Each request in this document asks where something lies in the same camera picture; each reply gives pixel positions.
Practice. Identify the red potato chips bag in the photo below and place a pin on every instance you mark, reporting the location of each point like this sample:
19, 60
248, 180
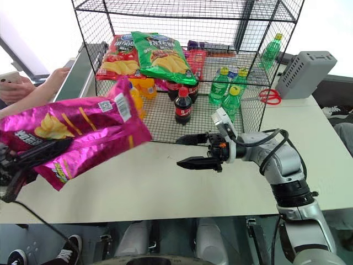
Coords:
121, 55

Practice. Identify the magenta potato chips bag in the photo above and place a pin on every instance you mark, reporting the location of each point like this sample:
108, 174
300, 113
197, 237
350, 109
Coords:
91, 129

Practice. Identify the gray metal beam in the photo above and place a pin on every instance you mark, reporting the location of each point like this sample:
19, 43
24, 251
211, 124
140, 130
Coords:
24, 55

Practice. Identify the white robot leg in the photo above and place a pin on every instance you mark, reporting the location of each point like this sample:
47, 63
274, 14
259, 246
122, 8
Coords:
133, 238
211, 243

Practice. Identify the gray vented plastic box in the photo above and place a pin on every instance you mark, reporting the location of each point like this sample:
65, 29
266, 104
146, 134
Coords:
303, 74

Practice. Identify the person's bare hand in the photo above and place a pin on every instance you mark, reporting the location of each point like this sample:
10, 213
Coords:
60, 73
19, 89

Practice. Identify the small red snack bag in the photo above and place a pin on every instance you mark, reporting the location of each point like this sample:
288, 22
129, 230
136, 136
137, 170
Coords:
196, 62

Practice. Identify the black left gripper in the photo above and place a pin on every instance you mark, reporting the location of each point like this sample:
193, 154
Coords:
7, 165

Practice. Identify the black white sneaker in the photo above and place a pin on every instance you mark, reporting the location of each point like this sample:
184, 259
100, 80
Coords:
69, 248
17, 258
336, 111

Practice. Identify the orange soda bottle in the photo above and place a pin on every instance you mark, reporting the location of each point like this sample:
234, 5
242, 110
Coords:
146, 88
138, 102

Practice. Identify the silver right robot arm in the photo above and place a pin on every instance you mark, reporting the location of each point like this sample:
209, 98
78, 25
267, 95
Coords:
286, 165

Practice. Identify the pink drink pack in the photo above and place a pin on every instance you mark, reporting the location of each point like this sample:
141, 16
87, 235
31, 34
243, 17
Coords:
161, 84

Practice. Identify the person's bare forearm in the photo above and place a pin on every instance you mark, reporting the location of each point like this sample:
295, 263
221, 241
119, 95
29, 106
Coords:
30, 95

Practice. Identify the person's gray trouser knee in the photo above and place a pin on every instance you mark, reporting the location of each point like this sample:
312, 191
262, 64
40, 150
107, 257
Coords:
344, 138

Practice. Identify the white smartphone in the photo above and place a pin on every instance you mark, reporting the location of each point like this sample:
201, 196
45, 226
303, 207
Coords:
8, 77

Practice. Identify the purple snack pack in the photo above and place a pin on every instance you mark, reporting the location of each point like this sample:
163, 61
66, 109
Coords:
198, 44

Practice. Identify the green potato chips bag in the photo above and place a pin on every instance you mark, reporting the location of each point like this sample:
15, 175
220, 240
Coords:
162, 58

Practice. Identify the green soda bottle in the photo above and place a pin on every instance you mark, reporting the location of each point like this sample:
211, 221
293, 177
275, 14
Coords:
218, 88
231, 103
271, 51
241, 81

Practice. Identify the metal table leg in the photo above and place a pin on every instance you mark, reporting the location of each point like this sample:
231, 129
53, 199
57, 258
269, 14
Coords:
257, 240

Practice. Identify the conveyor belt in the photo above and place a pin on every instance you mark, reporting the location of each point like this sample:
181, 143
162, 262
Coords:
80, 71

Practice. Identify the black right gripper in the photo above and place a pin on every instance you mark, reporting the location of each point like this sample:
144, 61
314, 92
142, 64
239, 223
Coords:
219, 150

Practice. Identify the cola bottle red label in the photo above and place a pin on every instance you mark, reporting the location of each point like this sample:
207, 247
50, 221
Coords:
183, 106
172, 89
193, 91

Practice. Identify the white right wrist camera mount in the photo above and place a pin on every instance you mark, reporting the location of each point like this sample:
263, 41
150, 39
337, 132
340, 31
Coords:
224, 121

